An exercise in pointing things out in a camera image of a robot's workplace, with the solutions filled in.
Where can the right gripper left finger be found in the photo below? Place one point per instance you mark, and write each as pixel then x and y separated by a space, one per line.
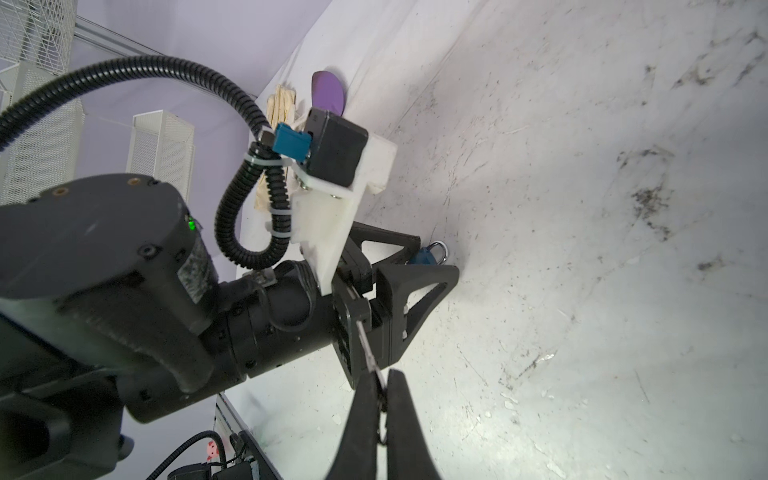
pixel 356 457

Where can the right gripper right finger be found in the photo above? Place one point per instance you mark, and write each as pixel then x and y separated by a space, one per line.
pixel 408 456

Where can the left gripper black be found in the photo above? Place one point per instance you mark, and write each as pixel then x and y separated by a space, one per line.
pixel 265 320

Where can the key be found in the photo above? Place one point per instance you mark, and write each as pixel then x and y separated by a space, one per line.
pixel 363 401

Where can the blue padlock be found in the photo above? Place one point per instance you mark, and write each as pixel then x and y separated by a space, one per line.
pixel 435 254

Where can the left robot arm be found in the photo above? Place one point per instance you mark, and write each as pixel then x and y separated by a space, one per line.
pixel 111 304

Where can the purple pink trowel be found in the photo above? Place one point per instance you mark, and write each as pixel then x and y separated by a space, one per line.
pixel 328 92

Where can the beige leather glove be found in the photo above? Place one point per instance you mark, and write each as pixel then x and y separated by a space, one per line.
pixel 281 108

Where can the lower white mesh shelf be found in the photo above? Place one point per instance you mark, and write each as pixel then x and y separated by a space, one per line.
pixel 162 146

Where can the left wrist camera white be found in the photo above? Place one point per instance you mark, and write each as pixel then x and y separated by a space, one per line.
pixel 336 163

